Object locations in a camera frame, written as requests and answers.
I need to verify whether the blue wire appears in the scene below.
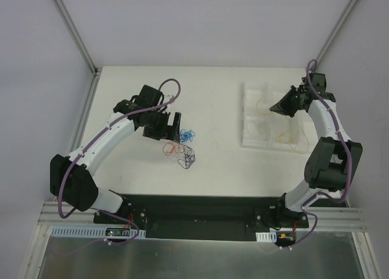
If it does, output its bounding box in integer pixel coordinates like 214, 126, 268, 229
179, 128, 197, 142

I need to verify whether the yellow wire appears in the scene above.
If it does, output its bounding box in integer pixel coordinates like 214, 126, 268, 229
256, 98, 309, 154

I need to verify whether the dark purple wire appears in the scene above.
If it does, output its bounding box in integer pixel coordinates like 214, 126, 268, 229
177, 145, 197, 170

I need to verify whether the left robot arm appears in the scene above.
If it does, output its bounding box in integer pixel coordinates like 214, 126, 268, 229
49, 85, 181, 224

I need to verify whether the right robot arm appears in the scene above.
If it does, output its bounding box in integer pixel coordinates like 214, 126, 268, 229
269, 72, 363, 229

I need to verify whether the white foam compartment tray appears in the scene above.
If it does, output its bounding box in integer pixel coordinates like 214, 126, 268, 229
241, 83, 310, 154

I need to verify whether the left aluminium frame post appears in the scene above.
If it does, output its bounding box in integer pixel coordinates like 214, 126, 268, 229
52, 0, 100, 78

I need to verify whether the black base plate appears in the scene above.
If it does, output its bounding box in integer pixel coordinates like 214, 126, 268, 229
93, 195, 309, 241

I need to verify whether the right white cable duct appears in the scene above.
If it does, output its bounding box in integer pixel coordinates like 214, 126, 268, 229
255, 230, 277, 243

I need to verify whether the white cable duct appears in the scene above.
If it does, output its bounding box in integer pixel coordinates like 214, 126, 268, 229
255, 230, 277, 243
51, 226, 146, 239

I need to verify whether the aluminium front rail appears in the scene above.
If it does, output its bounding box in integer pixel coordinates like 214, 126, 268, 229
38, 199, 367, 231

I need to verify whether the left white cable duct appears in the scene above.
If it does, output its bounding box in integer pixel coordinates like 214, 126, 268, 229
51, 226, 146, 239

